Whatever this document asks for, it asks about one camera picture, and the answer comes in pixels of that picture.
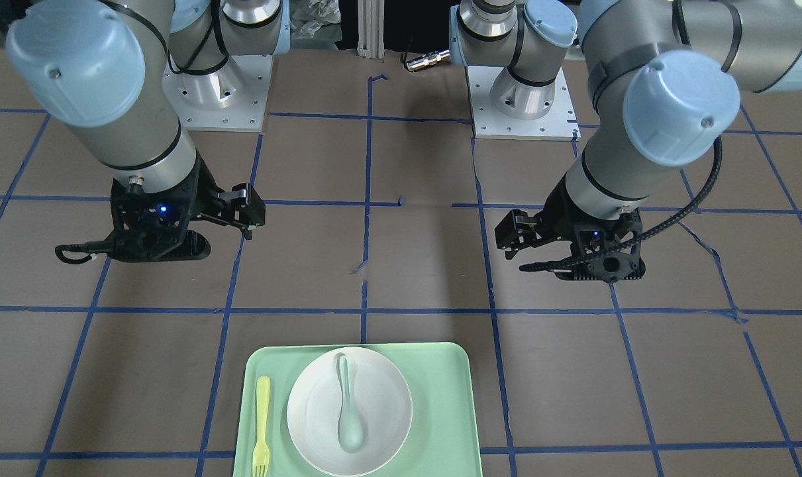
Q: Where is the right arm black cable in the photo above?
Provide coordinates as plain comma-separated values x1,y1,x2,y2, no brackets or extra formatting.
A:
54,238,120,264

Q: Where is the white round plate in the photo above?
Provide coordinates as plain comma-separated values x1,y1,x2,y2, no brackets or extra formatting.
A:
286,346,413,476

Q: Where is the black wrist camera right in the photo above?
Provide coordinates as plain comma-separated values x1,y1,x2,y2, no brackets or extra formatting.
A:
107,201,212,262

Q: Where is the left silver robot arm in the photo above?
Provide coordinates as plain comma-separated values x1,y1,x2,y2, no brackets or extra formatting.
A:
448,1,802,258

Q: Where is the mint green tray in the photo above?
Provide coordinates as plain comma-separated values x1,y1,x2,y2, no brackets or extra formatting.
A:
233,342,482,476

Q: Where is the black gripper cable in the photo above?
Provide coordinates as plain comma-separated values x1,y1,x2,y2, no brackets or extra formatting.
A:
519,132,724,274

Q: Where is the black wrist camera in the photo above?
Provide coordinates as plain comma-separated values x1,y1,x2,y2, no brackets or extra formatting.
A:
554,211,646,284
107,201,212,262

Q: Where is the yellow plastic fork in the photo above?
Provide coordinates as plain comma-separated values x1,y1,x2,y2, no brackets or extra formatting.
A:
250,375,272,476

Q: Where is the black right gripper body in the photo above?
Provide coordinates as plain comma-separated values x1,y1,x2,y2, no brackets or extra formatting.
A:
111,156,220,260

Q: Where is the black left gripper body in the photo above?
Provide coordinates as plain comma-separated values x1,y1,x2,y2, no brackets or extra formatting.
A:
540,175,624,256

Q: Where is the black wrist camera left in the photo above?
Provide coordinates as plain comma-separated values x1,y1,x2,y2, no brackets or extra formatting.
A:
554,211,646,284

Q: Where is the pale green spoon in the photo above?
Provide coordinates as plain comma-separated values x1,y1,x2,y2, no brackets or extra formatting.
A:
335,353,366,453

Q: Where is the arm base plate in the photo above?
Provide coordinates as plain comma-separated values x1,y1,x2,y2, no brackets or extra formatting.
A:
466,66,581,141
162,55,274,133

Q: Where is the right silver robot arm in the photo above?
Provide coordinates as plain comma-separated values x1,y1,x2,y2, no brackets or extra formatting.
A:
0,1,291,264

